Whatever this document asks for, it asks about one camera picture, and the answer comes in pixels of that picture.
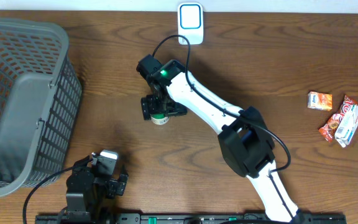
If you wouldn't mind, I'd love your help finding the white Panadol medicine box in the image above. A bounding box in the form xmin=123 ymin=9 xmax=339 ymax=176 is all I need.
xmin=334 ymin=105 xmax=358 ymax=147

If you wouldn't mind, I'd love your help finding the small orange snack packet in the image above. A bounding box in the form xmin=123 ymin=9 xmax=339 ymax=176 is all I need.
xmin=307 ymin=91 xmax=333 ymax=111

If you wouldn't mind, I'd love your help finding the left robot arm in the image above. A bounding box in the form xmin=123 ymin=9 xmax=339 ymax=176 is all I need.
xmin=60 ymin=156 xmax=129 ymax=223

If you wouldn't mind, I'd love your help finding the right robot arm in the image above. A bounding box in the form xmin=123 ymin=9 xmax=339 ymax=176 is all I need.
xmin=136 ymin=55 xmax=298 ymax=223

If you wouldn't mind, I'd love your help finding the green lid white jar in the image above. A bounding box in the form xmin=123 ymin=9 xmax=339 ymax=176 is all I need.
xmin=150 ymin=114 xmax=169 ymax=125

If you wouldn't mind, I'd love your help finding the red Top chocolate bar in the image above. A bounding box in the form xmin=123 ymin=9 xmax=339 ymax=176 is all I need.
xmin=318 ymin=95 xmax=357 ymax=142

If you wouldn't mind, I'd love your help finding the white barcode scanner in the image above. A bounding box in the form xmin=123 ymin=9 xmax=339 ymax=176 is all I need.
xmin=177 ymin=2 xmax=204 ymax=45

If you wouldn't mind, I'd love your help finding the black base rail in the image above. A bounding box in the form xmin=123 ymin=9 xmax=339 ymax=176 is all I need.
xmin=35 ymin=213 xmax=347 ymax=224

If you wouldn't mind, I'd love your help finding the grey plastic mesh basket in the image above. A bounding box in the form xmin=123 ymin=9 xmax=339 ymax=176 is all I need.
xmin=0 ymin=17 xmax=82 ymax=197

